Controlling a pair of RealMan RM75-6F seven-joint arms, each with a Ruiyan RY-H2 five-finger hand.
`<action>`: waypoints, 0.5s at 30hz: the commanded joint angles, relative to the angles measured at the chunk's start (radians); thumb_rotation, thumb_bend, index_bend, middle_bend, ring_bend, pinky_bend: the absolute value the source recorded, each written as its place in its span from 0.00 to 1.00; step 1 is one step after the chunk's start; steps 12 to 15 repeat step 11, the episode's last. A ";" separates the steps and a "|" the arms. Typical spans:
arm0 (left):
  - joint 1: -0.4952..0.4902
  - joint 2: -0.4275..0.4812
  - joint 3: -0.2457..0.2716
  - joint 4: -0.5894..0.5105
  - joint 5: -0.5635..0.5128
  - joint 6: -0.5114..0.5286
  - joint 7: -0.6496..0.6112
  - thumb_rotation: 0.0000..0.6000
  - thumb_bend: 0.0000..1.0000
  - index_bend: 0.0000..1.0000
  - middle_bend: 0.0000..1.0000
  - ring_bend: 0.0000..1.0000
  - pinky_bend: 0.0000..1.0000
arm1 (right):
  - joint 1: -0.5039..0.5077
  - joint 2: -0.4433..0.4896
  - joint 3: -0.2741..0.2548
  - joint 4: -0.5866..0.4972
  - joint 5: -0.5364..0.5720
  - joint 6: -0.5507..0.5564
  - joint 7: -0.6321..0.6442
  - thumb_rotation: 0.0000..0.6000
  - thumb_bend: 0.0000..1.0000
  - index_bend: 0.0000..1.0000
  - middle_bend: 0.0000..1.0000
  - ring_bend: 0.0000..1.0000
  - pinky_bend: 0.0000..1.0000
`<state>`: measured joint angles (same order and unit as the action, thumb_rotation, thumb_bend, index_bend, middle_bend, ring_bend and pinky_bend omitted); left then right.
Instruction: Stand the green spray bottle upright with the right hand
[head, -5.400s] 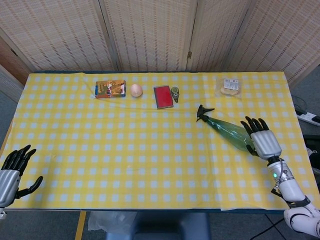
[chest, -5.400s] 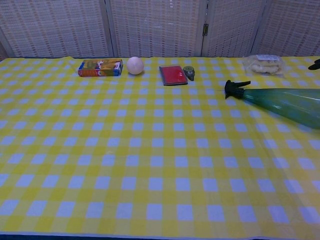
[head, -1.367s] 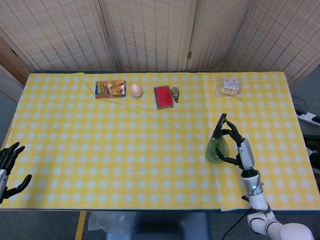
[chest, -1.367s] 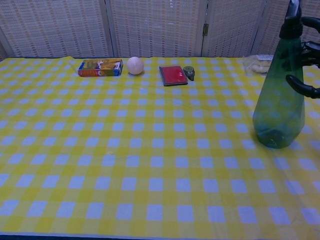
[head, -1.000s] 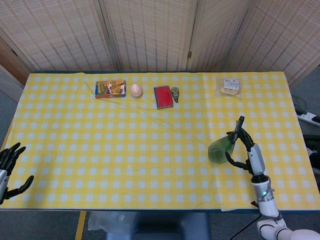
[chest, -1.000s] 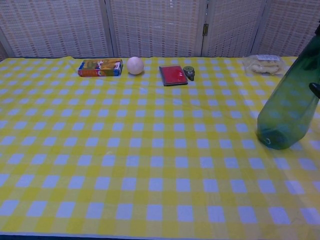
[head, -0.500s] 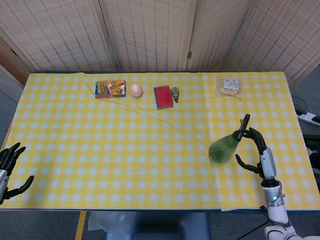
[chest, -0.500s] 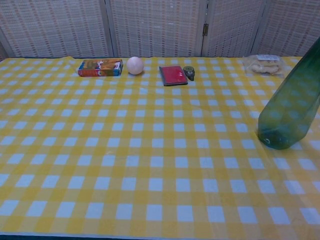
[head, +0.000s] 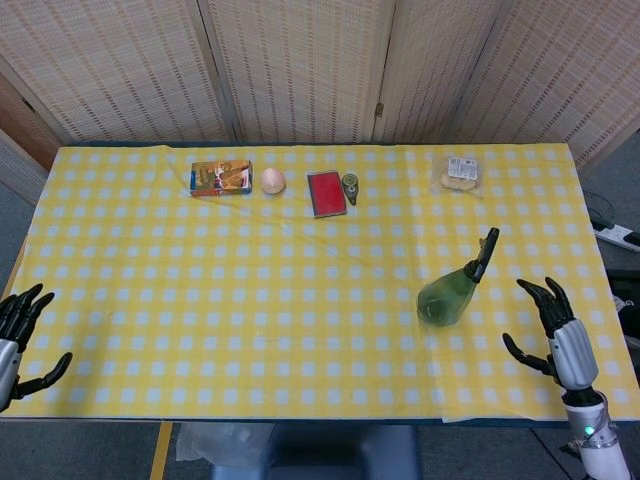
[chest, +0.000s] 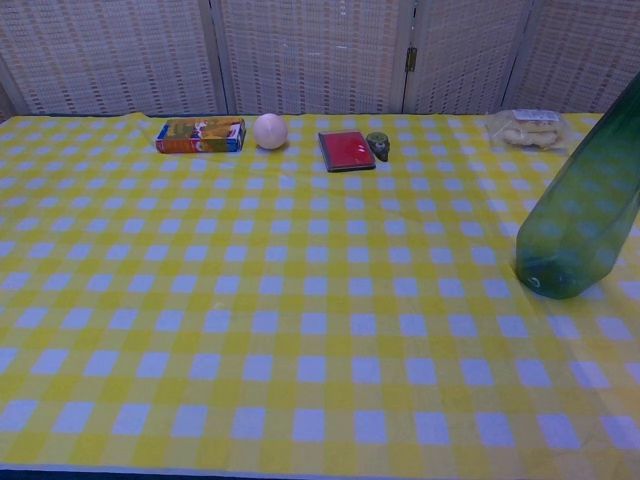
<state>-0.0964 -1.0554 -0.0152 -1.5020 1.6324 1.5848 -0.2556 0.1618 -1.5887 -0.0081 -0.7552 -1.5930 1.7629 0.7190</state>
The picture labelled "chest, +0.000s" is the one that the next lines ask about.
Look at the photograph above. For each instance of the green spray bottle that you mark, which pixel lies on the green spray bottle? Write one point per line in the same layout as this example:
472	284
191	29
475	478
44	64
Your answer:
580	210

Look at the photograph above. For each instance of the yellow checkered tablecloth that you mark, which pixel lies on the yellow checkered tablecloth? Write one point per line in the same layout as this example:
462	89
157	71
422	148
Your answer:
280	310

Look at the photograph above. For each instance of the red stamp pad case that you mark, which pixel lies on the red stamp pad case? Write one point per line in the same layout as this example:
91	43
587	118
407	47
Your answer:
346	150

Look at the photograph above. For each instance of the small green round gadget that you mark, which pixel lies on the small green round gadget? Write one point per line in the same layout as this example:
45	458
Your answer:
377	143

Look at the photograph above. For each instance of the pale pink ball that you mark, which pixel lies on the pale pink ball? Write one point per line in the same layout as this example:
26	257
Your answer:
270	130

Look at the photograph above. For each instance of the colourful printed carton box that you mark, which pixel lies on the colourful printed carton box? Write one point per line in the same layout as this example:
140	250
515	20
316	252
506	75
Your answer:
200	136

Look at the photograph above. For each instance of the woven folding screen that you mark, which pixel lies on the woven folding screen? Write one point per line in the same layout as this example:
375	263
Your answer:
320	55

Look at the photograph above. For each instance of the brass screen hinge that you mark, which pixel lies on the brass screen hinge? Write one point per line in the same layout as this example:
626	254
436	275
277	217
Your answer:
411	58

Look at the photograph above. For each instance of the clear bag of snacks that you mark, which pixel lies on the clear bag of snacks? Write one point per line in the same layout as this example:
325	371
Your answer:
530	131

